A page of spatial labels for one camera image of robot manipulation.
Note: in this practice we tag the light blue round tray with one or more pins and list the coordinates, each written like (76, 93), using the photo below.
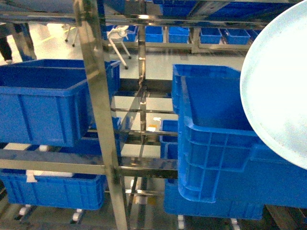
(273, 85)

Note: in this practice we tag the blue bin left shelf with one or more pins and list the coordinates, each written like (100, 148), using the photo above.
(46, 102)

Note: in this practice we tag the steel shelf rack near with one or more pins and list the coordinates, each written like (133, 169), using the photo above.
(89, 16)

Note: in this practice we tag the blue bin behind right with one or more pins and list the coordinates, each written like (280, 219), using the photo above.
(195, 71)

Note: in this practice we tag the blue bin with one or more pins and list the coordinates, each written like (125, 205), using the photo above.
(82, 191)
(175, 203)
(220, 155)
(195, 71)

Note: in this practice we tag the blue bin front right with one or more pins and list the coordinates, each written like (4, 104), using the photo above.
(220, 155)

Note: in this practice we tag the white folding chair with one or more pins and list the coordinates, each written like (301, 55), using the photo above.
(116, 36)

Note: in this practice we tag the blue bin lower right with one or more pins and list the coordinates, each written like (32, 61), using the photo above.
(175, 203)

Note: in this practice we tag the blue bin lower left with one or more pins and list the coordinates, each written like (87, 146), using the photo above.
(82, 191)

